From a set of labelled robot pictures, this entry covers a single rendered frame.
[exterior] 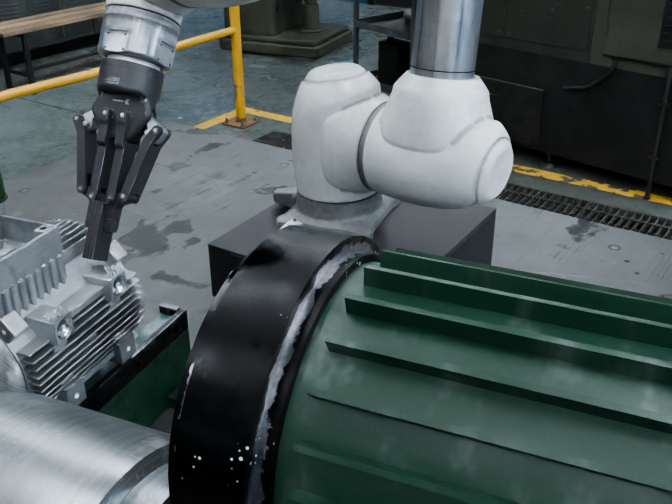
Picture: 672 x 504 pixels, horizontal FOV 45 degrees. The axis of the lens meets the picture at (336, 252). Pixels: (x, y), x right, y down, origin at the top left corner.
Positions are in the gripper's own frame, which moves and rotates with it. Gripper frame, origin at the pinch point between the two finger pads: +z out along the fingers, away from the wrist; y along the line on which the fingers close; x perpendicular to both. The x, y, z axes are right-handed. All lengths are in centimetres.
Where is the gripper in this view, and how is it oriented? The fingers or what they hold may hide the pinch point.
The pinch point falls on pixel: (100, 230)
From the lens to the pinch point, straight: 100.8
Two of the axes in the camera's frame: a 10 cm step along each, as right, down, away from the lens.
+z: -1.9, 9.8, -0.1
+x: 3.4, 0.8, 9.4
